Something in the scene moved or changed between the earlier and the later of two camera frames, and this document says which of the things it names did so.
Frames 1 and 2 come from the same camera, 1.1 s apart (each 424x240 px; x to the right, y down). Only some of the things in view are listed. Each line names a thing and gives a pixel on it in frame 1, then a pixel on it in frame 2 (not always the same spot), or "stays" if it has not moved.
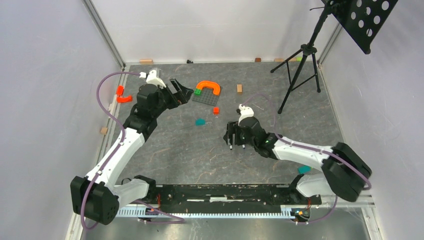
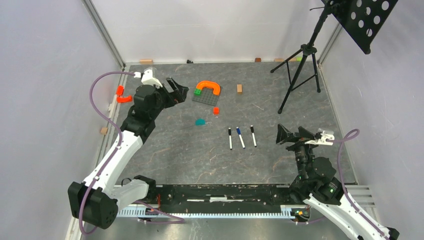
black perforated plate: (362, 19) stays
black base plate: (232, 198) stays
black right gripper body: (242, 139) -> (300, 148)
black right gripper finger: (235, 131) -> (284, 136)
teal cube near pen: (200, 122) stays
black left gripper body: (170, 100) stays
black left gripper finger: (177, 86) stays
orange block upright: (120, 90) stays
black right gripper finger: (231, 129) -> (304, 133)
